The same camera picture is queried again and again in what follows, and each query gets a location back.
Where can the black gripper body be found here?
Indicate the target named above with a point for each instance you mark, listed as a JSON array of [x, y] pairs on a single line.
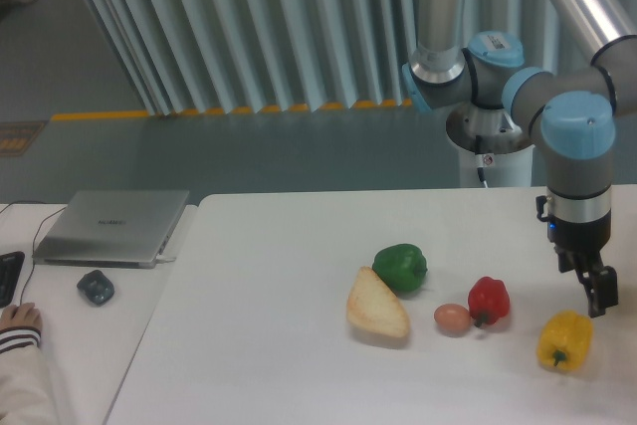
[[589, 237]]

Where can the yellow bell pepper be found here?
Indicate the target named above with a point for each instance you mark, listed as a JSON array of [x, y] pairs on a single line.
[[564, 341]]

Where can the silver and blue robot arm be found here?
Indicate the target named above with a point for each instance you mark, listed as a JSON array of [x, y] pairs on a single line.
[[501, 105]]

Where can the white sleeved forearm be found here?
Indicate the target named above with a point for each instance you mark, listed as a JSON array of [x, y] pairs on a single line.
[[26, 389]]

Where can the red bell pepper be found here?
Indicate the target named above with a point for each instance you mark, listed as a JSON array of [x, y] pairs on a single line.
[[488, 301]]

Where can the green bell pepper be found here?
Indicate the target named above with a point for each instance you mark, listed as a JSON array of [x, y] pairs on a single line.
[[402, 267]]

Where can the person's hand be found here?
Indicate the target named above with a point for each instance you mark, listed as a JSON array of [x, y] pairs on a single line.
[[24, 316]]

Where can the brown egg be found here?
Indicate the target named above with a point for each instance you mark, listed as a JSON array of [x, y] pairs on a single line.
[[452, 318]]

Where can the toasted bread slice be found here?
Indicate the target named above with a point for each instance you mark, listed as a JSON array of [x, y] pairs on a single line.
[[371, 306]]

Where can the white folding screen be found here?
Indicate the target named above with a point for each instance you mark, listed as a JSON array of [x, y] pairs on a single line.
[[253, 54]]

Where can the silver closed laptop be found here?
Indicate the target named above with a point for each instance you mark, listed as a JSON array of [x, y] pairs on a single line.
[[113, 228]]

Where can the black keyboard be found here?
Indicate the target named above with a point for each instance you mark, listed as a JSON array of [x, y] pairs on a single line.
[[10, 271]]

